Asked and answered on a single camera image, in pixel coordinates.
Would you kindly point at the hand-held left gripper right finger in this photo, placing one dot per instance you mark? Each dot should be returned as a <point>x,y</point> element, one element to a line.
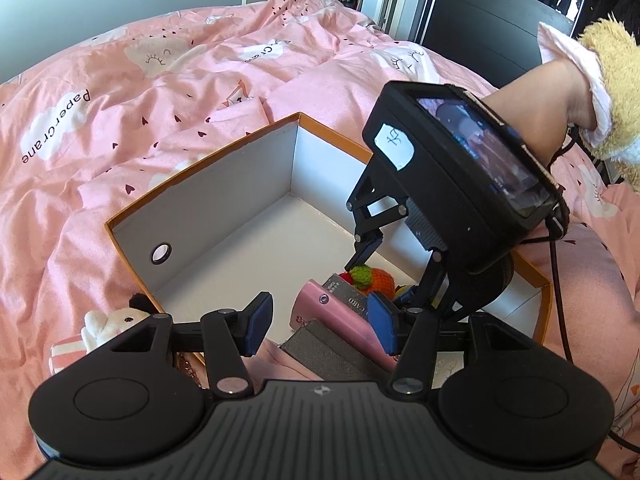
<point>382,325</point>

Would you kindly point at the orange cardboard box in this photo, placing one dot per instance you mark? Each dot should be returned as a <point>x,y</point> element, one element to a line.
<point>225,200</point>

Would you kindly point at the dark card box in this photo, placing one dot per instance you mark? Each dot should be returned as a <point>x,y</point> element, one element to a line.
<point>345,294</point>

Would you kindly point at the pink printed duvet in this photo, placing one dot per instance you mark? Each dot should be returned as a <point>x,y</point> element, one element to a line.
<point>125,110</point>

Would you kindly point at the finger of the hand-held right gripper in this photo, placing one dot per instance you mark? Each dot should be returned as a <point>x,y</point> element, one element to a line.
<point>367,240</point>
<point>432,280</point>

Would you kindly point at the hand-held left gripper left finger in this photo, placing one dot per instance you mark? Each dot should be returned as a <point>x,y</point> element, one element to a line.
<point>257,322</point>

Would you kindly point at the pink case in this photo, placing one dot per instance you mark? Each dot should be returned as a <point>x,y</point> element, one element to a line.
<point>330,320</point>

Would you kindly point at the orange red green crochet toy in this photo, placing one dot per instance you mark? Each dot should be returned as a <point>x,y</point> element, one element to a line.
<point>377,280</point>

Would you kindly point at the person's right forearm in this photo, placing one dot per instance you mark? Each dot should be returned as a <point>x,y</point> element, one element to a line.
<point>540,95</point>

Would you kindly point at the white plush doll striped hat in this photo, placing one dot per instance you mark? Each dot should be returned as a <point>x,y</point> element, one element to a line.
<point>112,327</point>

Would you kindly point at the black wardrobe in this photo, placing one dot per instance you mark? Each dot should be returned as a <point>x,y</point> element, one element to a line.
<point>500,15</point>

